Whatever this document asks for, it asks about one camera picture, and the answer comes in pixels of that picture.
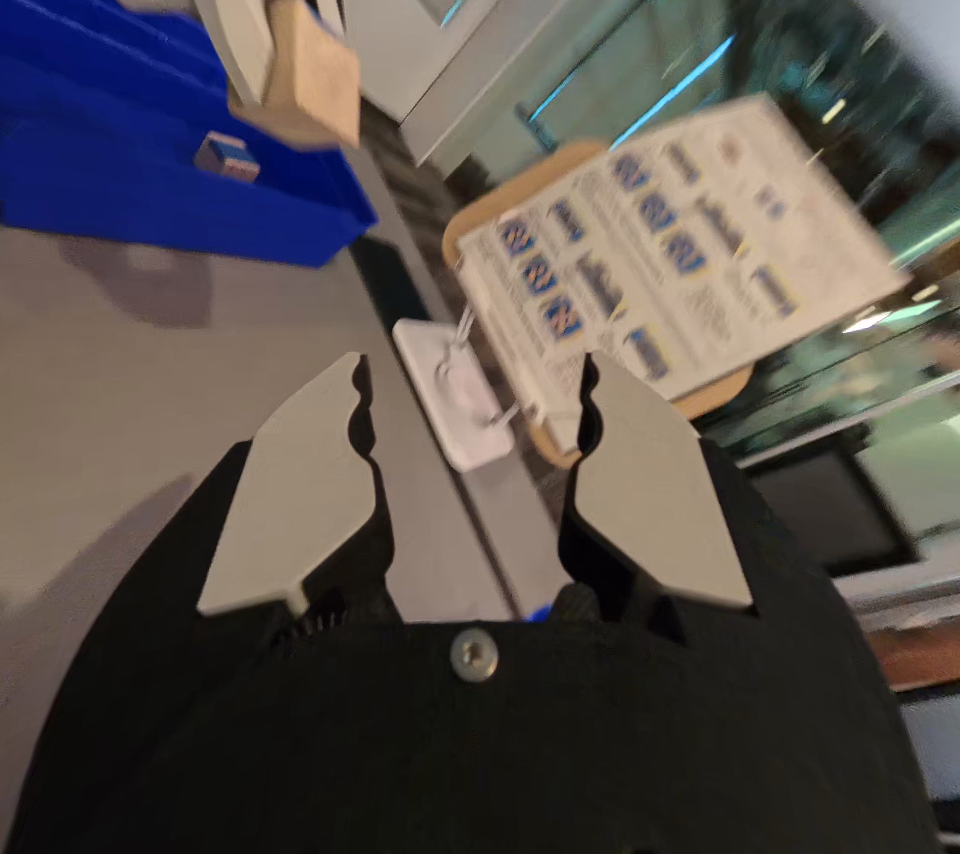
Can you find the wooden cube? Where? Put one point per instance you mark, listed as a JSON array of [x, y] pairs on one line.
[[315, 74], [225, 156]]

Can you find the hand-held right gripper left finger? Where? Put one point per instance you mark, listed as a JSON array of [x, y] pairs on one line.
[[292, 501]]

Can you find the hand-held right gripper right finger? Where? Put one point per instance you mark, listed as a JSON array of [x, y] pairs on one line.
[[652, 509]]

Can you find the printed instruction sheet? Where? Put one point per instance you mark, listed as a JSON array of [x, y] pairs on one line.
[[712, 231]]

